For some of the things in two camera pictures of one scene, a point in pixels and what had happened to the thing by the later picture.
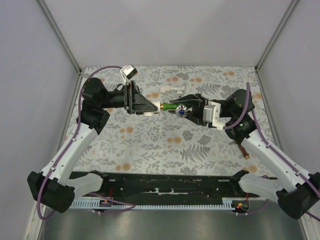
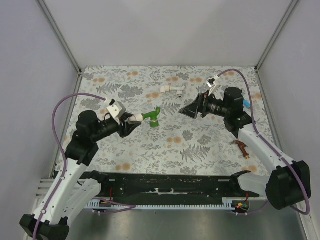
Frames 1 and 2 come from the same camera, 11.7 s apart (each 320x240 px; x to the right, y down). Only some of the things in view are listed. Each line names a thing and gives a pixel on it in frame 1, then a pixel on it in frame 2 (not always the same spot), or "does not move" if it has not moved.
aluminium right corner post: (292, 6) does not move
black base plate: (170, 186) does not move
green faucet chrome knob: (181, 110) -> (153, 115)
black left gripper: (136, 102) -> (127, 129)
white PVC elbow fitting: (156, 102) -> (135, 117)
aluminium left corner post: (60, 35) does not move
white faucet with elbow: (179, 90) does not move
